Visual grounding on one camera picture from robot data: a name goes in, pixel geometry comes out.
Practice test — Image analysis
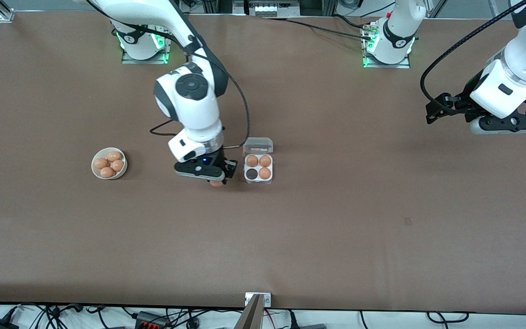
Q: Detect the black table cable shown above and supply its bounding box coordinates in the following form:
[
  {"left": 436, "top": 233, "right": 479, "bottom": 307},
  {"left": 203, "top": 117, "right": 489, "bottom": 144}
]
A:
[{"left": 263, "top": 16, "right": 373, "bottom": 41}]

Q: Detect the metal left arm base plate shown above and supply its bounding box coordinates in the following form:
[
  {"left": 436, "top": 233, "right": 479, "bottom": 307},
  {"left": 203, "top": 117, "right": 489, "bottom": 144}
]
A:
[{"left": 363, "top": 54, "right": 411, "bottom": 69}]

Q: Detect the clear plastic egg box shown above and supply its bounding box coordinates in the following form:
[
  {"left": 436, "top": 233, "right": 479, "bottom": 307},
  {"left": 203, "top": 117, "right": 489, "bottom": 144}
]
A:
[{"left": 243, "top": 137, "right": 274, "bottom": 185}]

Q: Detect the grey control box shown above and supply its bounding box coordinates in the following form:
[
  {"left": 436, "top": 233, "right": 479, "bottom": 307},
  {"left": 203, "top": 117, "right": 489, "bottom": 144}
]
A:
[{"left": 245, "top": 0, "right": 301, "bottom": 18}]

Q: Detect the metal table edge bracket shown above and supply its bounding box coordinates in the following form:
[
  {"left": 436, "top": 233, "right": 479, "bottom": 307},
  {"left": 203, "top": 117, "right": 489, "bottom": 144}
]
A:
[{"left": 245, "top": 292, "right": 272, "bottom": 308}]

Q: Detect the cream round bowl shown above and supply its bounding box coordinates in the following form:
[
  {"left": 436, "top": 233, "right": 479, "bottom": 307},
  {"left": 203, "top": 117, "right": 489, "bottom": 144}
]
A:
[{"left": 91, "top": 147, "right": 128, "bottom": 180}]

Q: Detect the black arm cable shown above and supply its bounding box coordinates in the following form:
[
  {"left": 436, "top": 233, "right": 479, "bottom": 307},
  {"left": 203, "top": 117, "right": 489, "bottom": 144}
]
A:
[
  {"left": 420, "top": 0, "right": 526, "bottom": 115},
  {"left": 85, "top": 0, "right": 251, "bottom": 149}
]

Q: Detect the black orange connector block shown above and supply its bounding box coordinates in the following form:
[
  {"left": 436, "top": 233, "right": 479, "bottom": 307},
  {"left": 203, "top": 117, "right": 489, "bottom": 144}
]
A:
[{"left": 135, "top": 311, "right": 170, "bottom": 329}]

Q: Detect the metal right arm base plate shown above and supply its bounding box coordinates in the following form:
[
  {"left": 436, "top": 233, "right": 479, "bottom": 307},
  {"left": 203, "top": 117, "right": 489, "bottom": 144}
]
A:
[{"left": 121, "top": 49, "right": 170, "bottom": 64}]

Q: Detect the black looped cable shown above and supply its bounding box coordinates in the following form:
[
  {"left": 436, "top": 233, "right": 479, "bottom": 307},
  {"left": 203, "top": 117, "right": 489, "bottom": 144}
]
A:
[{"left": 427, "top": 312, "right": 469, "bottom": 324}]

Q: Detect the grey camera mount pole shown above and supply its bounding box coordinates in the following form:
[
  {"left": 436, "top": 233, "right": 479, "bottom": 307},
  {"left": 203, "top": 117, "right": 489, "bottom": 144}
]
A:
[{"left": 233, "top": 294, "right": 263, "bottom": 329}]

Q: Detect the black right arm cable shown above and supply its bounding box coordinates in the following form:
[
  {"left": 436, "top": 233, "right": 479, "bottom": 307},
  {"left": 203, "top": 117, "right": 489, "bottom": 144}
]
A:
[{"left": 85, "top": 0, "right": 251, "bottom": 149}]

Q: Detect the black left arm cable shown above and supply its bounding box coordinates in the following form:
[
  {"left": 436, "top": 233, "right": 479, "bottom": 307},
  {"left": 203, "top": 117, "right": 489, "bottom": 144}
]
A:
[{"left": 420, "top": 0, "right": 526, "bottom": 115}]

